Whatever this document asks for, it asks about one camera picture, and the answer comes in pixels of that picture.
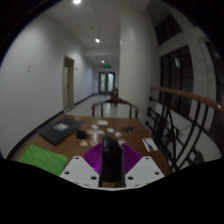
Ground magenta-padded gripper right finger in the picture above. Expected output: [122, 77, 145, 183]
[122, 144, 166, 188]

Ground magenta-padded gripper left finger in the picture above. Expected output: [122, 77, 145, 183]
[59, 142, 105, 188]

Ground white paper sheet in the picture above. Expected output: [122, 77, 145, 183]
[141, 137, 159, 153]

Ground glass double door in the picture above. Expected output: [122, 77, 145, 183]
[98, 71, 116, 95]

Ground side doorway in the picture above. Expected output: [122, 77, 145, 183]
[62, 55, 76, 111]

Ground wooden armchair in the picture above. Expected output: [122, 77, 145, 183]
[90, 96, 141, 119]

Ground green mouse pad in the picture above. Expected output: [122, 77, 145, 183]
[18, 144, 69, 177]

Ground dark framed window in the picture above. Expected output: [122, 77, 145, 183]
[158, 46, 194, 118]

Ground small black round object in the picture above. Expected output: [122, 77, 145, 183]
[75, 129, 88, 139]

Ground recessed ceiling lights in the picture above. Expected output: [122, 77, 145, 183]
[72, 0, 105, 64]

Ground black railing with wooden handrail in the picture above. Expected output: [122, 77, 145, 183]
[146, 85, 224, 172]

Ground black closed laptop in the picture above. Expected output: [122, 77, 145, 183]
[36, 117, 87, 146]

